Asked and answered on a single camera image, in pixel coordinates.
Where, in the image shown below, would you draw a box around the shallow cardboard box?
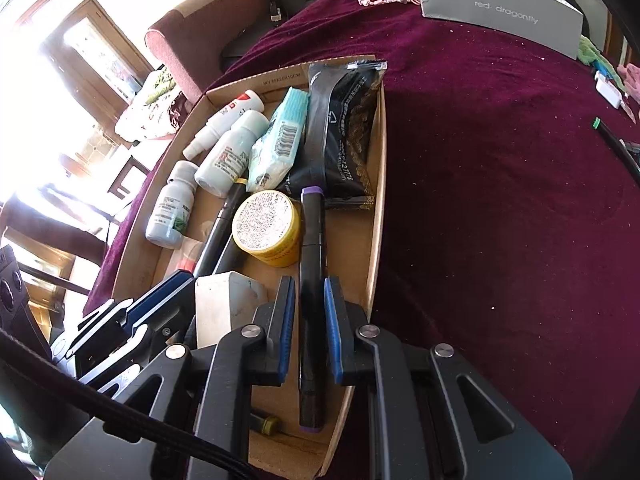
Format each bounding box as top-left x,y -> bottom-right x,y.
107,54 -> 389,479

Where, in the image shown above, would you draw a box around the teal tissue pack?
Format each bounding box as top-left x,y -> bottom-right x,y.
247,86 -> 310,194

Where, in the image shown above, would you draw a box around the black braided cable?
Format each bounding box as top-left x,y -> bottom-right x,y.
0,329 -> 253,480

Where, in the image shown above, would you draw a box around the white spray bottle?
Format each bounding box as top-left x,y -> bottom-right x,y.
182,89 -> 265,160

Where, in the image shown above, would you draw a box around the white usb charger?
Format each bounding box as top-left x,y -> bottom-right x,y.
594,70 -> 626,109

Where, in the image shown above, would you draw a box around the black marker green cap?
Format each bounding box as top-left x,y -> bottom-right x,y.
592,117 -> 640,182

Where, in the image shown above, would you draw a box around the wooden chair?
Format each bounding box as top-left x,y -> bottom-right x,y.
0,154 -> 132,287

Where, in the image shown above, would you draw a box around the grey cardboard shoe box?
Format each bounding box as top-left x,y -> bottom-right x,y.
412,0 -> 586,60

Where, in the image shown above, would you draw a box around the large white power adapter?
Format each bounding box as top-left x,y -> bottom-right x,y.
194,270 -> 269,349

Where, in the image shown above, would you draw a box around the black foil packet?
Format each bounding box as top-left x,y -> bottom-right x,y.
289,59 -> 389,211

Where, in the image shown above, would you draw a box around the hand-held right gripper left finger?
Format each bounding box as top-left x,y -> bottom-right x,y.
44,275 -> 297,480

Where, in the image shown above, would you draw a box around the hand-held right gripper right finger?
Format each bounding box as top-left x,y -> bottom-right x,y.
323,276 -> 574,480

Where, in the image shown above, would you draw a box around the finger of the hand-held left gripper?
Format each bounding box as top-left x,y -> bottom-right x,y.
81,270 -> 196,334
74,309 -> 194,392

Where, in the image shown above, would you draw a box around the small white medicine bottle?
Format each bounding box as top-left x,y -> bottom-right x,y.
145,160 -> 200,249

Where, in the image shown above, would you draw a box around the floral blanket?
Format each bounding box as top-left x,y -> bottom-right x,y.
117,67 -> 189,144

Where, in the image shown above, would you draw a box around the pink patterned cloth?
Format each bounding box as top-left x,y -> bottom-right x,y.
617,63 -> 640,95

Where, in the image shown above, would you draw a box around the black marker olive cap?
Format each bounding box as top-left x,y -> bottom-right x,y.
249,409 -> 281,436

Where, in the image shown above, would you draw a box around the green patterned cloth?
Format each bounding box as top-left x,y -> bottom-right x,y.
149,71 -> 174,107

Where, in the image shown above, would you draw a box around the yellow round jar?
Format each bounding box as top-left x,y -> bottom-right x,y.
231,189 -> 304,268

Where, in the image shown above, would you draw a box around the white squeeze bottle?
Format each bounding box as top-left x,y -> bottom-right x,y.
193,109 -> 271,199

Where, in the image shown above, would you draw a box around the green towel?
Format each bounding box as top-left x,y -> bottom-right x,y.
577,34 -> 621,87

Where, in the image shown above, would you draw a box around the maroon armchair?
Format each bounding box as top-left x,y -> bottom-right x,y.
144,0 -> 274,106

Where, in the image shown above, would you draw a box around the wooden framed door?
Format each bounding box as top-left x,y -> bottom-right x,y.
14,0 -> 152,102

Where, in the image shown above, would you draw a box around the black marker purple ends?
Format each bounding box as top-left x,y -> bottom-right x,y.
298,185 -> 329,434

